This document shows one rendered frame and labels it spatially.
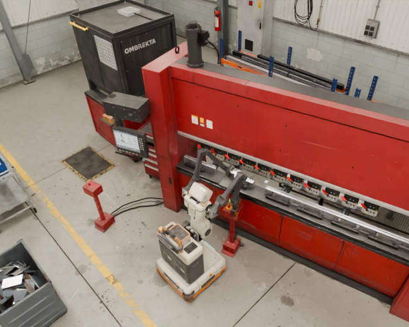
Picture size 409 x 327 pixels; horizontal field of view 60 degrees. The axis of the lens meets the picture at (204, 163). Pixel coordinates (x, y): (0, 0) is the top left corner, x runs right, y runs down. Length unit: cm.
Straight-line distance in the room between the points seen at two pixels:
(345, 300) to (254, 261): 116
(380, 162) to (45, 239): 445
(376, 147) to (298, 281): 206
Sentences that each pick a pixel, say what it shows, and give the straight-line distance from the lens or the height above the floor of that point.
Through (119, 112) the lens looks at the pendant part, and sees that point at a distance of 428.
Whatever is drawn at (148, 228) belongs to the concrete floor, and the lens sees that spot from 529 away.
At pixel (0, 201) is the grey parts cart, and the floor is 33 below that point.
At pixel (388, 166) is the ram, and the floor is 184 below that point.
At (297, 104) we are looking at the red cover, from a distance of 352.
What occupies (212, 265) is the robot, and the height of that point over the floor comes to 28.
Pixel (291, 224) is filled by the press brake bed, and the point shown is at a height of 68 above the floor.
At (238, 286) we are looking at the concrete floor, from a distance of 466.
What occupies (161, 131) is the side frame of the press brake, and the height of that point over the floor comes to 149.
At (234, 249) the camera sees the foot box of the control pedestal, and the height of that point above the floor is 12.
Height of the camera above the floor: 403
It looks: 40 degrees down
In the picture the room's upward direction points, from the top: 3 degrees counter-clockwise
